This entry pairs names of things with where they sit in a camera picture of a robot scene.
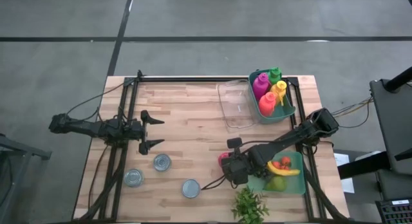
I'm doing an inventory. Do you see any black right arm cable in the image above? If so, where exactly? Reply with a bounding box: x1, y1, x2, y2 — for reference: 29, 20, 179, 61
200, 174, 239, 191

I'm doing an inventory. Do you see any yellow banana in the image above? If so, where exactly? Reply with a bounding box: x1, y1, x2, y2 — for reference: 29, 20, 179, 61
266, 161, 301, 177

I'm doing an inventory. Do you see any white paper sheet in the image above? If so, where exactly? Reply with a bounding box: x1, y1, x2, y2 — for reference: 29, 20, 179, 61
333, 152, 355, 194

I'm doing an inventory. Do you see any grey metal stand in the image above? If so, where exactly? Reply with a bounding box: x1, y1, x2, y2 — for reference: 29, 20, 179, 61
0, 129, 52, 224

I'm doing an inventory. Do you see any green plastic squeeze bottle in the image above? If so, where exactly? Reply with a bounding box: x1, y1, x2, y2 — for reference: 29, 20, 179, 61
268, 66, 283, 85

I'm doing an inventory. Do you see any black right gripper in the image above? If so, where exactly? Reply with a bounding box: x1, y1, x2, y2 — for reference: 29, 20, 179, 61
221, 137, 257, 186

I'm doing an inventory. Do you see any red label tuna can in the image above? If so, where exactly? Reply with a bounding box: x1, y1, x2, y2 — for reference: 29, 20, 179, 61
180, 178, 201, 199

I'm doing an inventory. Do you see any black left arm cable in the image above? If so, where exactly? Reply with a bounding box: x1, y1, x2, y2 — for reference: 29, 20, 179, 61
66, 81, 126, 122

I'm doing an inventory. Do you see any silver tin can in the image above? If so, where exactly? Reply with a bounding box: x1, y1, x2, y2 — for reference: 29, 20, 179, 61
124, 168, 145, 189
153, 153, 172, 173

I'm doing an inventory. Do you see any teal plastic bin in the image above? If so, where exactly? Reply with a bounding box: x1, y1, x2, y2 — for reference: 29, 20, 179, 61
247, 68, 296, 125
246, 151, 306, 195

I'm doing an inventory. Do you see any dark grey equipment cart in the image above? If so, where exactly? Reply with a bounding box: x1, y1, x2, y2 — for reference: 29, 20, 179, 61
336, 66, 412, 202

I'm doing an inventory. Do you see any clear plastic bin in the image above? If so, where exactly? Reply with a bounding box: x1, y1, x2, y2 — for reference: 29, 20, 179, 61
217, 78, 261, 134

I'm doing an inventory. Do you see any black aluminium table frame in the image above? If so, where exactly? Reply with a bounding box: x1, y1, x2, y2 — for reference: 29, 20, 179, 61
96, 69, 350, 223

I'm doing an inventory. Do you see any green artificial plant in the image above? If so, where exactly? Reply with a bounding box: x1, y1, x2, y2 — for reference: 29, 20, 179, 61
230, 186, 270, 224

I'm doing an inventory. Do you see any red tomato cluster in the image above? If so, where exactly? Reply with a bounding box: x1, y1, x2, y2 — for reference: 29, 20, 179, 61
272, 156, 292, 171

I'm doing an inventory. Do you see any orange plastic squeeze bottle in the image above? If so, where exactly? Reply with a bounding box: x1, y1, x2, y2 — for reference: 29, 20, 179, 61
257, 91, 277, 117

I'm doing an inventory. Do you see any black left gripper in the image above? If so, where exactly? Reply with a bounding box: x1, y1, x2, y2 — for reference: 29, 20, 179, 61
127, 109, 165, 156

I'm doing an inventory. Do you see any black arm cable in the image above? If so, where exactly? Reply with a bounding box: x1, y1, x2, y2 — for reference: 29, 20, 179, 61
66, 81, 126, 122
200, 174, 239, 191

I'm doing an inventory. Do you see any green pear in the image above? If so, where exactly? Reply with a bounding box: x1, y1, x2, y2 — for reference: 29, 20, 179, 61
264, 175, 288, 192

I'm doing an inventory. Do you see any blue compartment box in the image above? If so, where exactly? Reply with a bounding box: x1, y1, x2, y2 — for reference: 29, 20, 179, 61
375, 199, 412, 224

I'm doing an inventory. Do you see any pink plastic squeeze bottle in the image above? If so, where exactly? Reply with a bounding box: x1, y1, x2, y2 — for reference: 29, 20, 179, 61
252, 72, 271, 102

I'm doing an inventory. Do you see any yellow plastic squeeze bottle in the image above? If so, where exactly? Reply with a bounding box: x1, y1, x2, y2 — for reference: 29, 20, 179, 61
269, 80, 288, 106

